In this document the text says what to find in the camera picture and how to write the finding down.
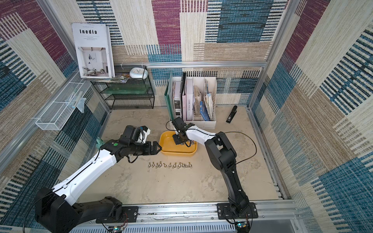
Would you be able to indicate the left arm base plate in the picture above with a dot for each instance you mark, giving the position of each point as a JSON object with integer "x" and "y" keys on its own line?
{"x": 129, "y": 213}

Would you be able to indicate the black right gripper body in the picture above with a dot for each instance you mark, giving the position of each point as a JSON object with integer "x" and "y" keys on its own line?
{"x": 180, "y": 137}

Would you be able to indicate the black stapler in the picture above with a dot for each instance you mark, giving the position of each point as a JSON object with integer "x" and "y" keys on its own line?
{"x": 232, "y": 114}

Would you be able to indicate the white Inedia magazine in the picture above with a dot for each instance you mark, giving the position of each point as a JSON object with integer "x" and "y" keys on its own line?
{"x": 94, "y": 50}

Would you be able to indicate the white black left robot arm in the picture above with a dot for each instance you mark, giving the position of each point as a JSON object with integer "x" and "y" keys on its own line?
{"x": 57, "y": 209}

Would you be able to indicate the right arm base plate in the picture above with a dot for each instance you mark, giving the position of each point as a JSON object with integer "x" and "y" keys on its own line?
{"x": 229, "y": 211}

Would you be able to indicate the black wire mesh shelf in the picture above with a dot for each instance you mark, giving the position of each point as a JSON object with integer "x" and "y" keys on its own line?
{"x": 124, "y": 92}

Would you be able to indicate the green spray bottle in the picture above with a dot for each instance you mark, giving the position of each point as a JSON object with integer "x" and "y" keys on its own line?
{"x": 99, "y": 143}

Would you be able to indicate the white round alarm clock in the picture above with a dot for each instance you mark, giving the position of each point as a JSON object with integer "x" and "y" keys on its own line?
{"x": 139, "y": 73}

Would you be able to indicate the white perforated file organizer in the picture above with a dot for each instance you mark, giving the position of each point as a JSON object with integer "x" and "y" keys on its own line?
{"x": 204, "y": 89}

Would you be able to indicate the white wire wall basket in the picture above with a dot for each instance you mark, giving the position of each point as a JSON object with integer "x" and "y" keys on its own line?
{"x": 60, "y": 110}

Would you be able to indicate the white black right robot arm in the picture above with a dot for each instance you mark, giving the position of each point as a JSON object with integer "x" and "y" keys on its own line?
{"x": 222, "y": 156}

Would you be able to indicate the white pink book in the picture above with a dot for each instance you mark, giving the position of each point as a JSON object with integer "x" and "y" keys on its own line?
{"x": 187, "y": 95}

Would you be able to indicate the green folder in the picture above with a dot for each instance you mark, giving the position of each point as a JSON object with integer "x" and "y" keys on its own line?
{"x": 168, "y": 97}

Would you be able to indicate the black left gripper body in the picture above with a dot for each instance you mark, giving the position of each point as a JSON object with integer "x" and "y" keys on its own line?
{"x": 137, "y": 148}

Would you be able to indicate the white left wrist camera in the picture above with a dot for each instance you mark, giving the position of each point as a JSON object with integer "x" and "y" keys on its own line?
{"x": 144, "y": 132}

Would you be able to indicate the yellow oval storage tray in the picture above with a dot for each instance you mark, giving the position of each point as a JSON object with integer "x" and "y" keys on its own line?
{"x": 170, "y": 148}

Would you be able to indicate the blue booklet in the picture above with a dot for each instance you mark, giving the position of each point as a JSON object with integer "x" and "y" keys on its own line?
{"x": 203, "y": 111}

